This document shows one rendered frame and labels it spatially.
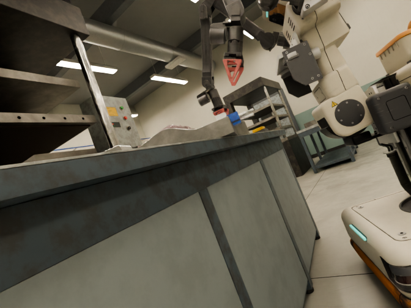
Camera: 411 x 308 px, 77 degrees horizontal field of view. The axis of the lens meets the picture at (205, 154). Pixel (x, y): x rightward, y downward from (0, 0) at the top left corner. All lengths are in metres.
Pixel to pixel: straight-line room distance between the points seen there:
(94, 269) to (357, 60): 7.56
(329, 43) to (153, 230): 0.98
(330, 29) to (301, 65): 0.19
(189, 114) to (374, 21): 5.75
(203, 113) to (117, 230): 8.56
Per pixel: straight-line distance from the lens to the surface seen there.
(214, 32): 1.07
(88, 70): 1.82
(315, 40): 1.21
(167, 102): 9.89
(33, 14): 1.79
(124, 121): 2.00
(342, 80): 1.15
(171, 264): 0.56
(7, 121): 1.46
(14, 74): 1.65
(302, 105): 7.78
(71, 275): 0.43
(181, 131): 0.86
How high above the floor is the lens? 0.71
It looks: 4 degrees up
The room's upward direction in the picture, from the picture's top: 21 degrees counter-clockwise
